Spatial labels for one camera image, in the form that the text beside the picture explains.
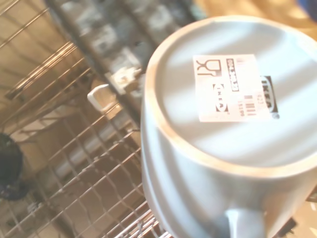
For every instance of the grey mug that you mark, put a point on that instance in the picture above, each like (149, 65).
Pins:
(223, 173)

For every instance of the white plastic rack clip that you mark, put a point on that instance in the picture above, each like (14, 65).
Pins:
(97, 95)

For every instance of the dishwasher cutlery tray rack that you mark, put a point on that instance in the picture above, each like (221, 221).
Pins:
(119, 32)

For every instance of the black mug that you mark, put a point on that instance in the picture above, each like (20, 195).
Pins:
(10, 166)

